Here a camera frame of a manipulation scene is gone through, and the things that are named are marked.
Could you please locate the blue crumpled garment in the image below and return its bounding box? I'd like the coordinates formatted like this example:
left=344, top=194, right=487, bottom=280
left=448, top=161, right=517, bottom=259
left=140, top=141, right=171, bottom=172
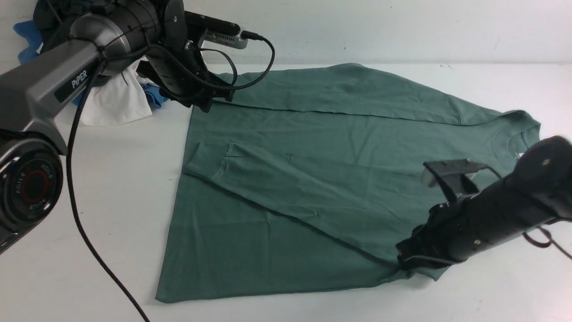
left=13, top=20, right=169, bottom=109

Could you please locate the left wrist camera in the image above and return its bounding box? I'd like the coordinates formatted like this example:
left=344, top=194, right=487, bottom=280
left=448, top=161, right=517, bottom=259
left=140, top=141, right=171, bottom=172
left=185, top=12, right=248, bottom=50

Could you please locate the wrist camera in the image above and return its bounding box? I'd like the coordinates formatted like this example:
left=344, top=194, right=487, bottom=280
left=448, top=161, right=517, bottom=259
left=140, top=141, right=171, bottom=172
left=421, top=159, right=502, bottom=203
left=185, top=12, right=248, bottom=50

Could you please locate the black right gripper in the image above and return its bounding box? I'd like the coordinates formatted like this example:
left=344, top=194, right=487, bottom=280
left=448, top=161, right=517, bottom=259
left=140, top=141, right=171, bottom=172
left=396, top=196, right=496, bottom=270

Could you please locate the green long-sleeve shirt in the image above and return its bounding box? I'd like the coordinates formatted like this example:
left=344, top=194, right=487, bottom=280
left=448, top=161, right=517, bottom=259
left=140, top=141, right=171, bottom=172
left=156, top=64, right=541, bottom=304

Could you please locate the white crumpled garment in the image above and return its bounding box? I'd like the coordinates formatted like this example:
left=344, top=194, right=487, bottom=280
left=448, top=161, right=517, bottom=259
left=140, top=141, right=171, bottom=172
left=80, top=60, right=152, bottom=126

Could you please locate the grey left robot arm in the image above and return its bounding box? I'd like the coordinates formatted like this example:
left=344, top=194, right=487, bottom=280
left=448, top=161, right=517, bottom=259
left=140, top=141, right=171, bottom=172
left=0, top=0, right=241, bottom=251

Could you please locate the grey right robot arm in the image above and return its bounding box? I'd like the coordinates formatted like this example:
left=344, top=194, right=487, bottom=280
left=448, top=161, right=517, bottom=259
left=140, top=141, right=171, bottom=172
left=396, top=136, right=572, bottom=270

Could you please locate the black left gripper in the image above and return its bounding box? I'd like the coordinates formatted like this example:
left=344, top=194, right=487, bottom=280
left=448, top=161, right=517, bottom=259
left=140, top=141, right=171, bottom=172
left=136, top=45, right=236, bottom=113

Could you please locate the dark green crumpled garment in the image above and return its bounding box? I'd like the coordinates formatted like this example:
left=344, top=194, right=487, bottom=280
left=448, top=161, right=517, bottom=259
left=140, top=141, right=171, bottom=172
left=33, top=0, right=118, bottom=38

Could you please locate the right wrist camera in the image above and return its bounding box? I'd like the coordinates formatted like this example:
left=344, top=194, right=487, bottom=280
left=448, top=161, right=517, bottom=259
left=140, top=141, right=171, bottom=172
left=421, top=159, right=502, bottom=203

